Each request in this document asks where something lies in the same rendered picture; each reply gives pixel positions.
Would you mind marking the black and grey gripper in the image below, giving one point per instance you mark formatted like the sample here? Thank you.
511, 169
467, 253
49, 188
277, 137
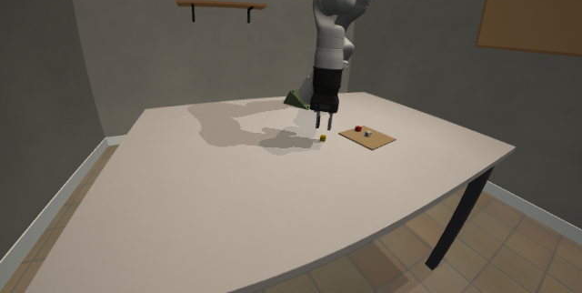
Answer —
328, 67

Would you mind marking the tan flat mat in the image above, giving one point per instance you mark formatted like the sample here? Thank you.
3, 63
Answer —
373, 142

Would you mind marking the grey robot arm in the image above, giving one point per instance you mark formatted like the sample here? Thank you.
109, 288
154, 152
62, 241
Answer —
330, 35

